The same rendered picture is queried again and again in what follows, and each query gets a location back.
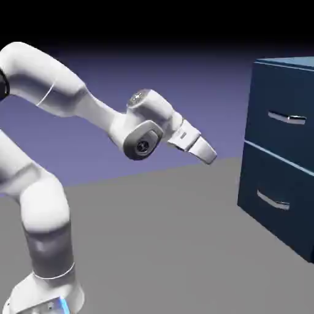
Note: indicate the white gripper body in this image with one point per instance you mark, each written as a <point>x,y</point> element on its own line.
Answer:
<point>203,148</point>

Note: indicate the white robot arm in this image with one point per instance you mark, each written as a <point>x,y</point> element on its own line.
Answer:
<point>61,88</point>

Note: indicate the blue cabinet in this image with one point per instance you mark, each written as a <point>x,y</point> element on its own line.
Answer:
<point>277,157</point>

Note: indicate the blue drawer front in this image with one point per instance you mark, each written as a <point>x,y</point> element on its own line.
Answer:
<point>289,220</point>
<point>282,98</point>

